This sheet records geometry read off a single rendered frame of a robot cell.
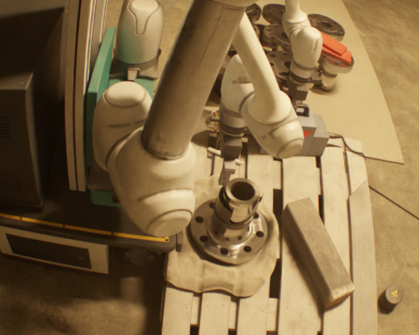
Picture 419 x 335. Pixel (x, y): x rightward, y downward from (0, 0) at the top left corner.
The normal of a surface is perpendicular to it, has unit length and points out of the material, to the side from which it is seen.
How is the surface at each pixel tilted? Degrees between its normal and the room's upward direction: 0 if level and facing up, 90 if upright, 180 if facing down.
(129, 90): 6
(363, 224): 0
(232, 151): 90
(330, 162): 0
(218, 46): 90
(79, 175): 90
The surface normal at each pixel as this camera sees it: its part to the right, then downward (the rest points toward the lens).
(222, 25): 0.22, 0.71
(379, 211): 0.16, -0.67
